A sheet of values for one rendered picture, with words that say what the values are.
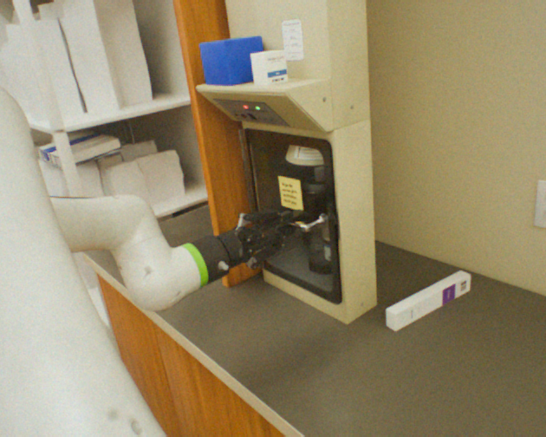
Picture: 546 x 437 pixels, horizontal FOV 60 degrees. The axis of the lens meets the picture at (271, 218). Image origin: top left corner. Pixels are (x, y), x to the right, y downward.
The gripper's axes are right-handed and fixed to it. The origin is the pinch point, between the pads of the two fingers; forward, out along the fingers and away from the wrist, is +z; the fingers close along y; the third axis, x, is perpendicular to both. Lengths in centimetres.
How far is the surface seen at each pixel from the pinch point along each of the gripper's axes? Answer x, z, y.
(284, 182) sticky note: 5.4, 3.4, 7.5
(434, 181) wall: -5.8, 47.7, -3.6
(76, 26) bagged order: 118, 3, 51
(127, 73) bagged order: 127, 23, 31
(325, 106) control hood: -11.1, 2.4, 26.2
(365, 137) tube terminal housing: -11.0, 13.7, 17.4
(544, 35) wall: -32, 48, 33
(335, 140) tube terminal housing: -11.0, 4.7, 18.9
